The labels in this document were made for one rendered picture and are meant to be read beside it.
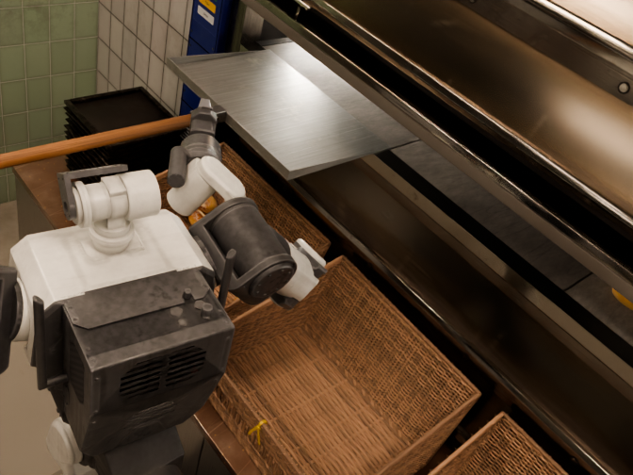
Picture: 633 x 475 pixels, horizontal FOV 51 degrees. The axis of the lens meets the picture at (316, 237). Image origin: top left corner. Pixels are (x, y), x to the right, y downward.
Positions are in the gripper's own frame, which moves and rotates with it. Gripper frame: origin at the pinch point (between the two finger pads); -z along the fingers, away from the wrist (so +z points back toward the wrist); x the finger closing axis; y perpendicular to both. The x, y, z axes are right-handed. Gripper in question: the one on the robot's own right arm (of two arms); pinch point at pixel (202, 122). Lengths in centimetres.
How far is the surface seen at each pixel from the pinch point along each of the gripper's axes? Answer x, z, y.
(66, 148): -7.1, 6.7, 27.9
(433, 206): -10, 7, -58
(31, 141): -97, -120, 65
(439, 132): 16, 16, -47
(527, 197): 16, 35, -61
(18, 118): -84, -117, 69
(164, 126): -6.8, -6.9, 8.3
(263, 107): -8.7, -26.0, -16.4
